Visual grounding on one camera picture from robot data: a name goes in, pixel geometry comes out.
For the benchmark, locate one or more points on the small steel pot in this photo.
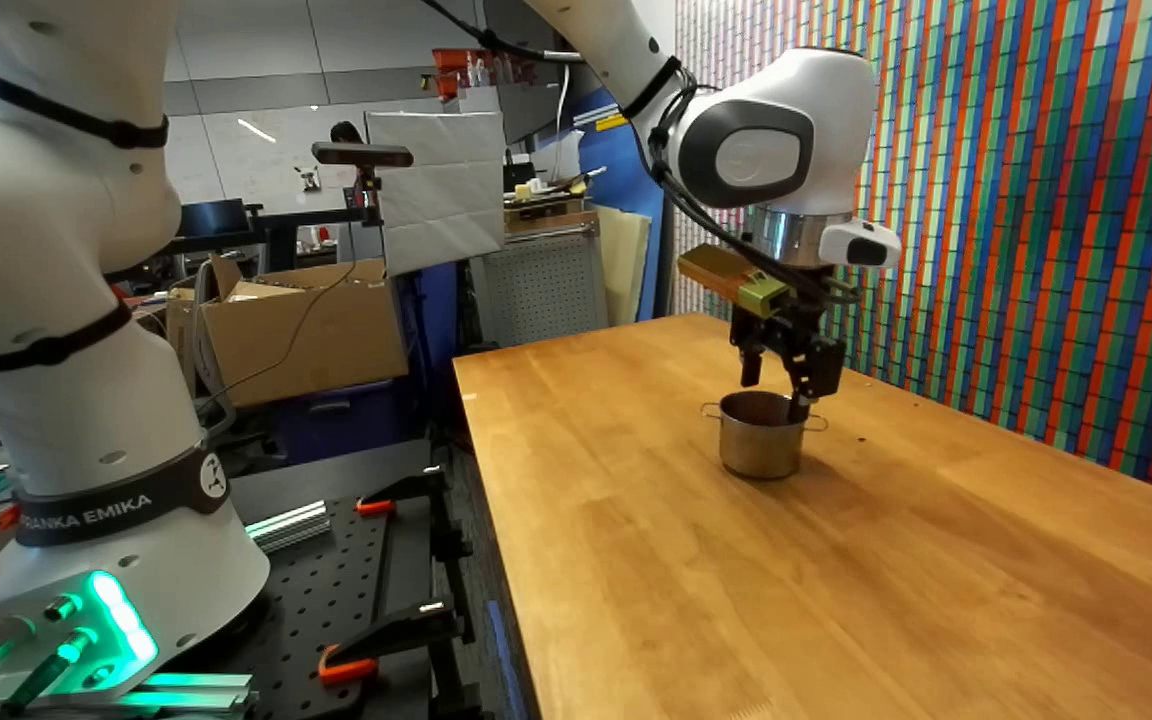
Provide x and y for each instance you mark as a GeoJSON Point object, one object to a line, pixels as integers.
{"type": "Point", "coordinates": [762, 443]}

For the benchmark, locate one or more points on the brown cardboard box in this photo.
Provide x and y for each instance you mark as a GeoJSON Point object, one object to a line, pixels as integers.
{"type": "Point", "coordinates": [297, 333]}

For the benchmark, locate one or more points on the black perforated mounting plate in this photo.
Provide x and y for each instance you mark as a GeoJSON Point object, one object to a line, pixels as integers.
{"type": "Point", "coordinates": [320, 600]}

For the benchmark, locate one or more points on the blue column with yellow stripe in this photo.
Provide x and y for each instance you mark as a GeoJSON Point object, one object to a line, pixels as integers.
{"type": "Point", "coordinates": [617, 175]}

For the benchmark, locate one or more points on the black camera on tripod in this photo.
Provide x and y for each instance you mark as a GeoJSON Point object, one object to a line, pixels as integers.
{"type": "Point", "coordinates": [366, 158]}

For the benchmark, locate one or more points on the orange black bar clamp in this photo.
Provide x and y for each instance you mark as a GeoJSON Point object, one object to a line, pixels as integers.
{"type": "Point", "coordinates": [396, 499]}
{"type": "Point", "coordinates": [380, 647]}

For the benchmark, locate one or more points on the white panel board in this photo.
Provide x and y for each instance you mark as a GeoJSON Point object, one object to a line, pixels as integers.
{"type": "Point", "coordinates": [441, 187]}

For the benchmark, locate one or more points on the green lit aluminium base frame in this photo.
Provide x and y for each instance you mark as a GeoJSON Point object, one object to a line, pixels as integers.
{"type": "Point", "coordinates": [97, 686]}

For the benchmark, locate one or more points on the aluminium extrusion bar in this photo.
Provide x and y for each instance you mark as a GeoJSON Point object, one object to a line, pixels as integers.
{"type": "Point", "coordinates": [291, 525]}

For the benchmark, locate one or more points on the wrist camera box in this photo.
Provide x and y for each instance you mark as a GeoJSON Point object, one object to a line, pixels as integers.
{"type": "Point", "coordinates": [732, 278]}

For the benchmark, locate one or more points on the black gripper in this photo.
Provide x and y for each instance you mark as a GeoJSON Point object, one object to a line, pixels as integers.
{"type": "Point", "coordinates": [791, 342]}

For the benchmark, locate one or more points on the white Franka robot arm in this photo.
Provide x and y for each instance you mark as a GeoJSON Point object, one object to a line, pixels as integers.
{"type": "Point", "coordinates": [58, 266]}

